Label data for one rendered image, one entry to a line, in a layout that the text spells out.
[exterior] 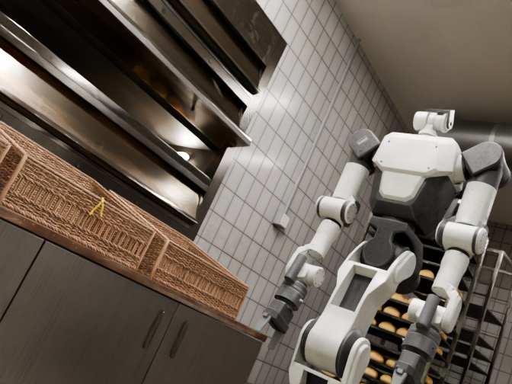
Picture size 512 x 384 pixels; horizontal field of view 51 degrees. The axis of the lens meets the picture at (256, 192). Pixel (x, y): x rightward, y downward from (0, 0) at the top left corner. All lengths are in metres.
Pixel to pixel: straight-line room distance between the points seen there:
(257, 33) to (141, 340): 1.72
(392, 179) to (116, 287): 0.96
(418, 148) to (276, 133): 1.43
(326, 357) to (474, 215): 0.61
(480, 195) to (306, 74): 1.79
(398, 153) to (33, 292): 1.19
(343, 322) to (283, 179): 1.73
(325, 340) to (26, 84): 1.37
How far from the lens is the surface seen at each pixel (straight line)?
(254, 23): 2.92
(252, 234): 3.06
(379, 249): 1.72
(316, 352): 1.58
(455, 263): 1.66
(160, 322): 1.95
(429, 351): 1.55
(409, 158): 1.79
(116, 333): 1.84
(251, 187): 2.98
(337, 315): 1.60
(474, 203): 1.73
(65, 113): 2.20
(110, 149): 2.32
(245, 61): 2.87
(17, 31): 2.12
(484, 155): 1.79
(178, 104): 2.53
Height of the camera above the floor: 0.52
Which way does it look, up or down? 15 degrees up
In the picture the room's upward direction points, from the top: 24 degrees clockwise
